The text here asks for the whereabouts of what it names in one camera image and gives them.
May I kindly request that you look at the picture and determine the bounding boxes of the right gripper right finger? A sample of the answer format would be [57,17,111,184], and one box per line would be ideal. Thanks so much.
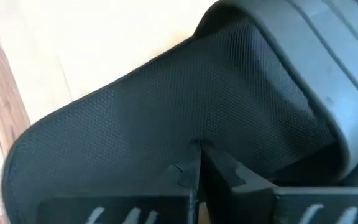
[201,144,358,224]

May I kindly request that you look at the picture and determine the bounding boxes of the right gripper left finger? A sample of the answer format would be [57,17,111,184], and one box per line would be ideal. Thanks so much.
[35,142,202,224]

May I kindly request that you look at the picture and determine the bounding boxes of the black foam slide sandal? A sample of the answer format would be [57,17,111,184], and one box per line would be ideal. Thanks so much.
[0,0,358,224]

